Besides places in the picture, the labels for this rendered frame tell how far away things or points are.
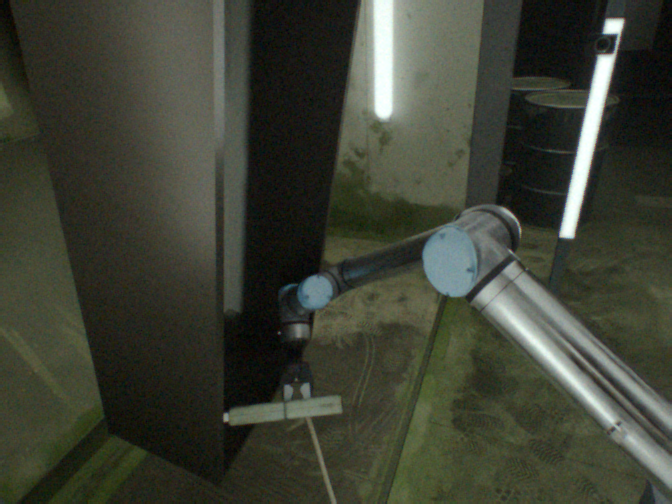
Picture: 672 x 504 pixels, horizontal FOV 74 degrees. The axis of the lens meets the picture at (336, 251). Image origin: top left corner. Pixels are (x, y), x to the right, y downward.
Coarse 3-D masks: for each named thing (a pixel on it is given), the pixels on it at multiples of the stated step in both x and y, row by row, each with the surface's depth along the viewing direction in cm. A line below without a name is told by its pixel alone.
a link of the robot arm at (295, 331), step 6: (294, 324) 131; (300, 324) 131; (306, 324) 133; (282, 330) 132; (288, 330) 130; (294, 330) 130; (300, 330) 130; (306, 330) 132; (282, 336) 131; (288, 336) 130; (294, 336) 129; (300, 336) 130; (306, 336) 131; (282, 342) 133
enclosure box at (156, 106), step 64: (64, 0) 62; (128, 0) 59; (192, 0) 55; (256, 0) 112; (320, 0) 106; (64, 64) 67; (128, 64) 63; (192, 64) 60; (256, 64) 120; (320, 64) 114; (64, 128) 74; (128, 128) 69; (192, 128) 65; (256, 128) 129; (320, 128) 122; (64, 192) 81; (128, 192) 75; (192, 192) 70; (256, 192) 140; (320, 192) 132; (128, 256) 83; (192, 256) 77; (256, 256) 153; (320, 256) 140; (128, 320) 93; (192, 320) 86; (256, 320) 167; (128, 384) 106; (192, 384) 96; (256, 384) 142; (192, 448) 109
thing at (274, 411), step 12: (336, 396) 121; (240, 408) 120; (252, 408) 120; (264, 408) 120; (276, 408) 120; (288, 408) 120; (300, 408) 120; (312, 408) 120; (324, 408) 120; (336, 408) 120; (228, 420) 120; (240, 420) 119; (252, 420) 119; (264, 420) 119; (276, 420) 121
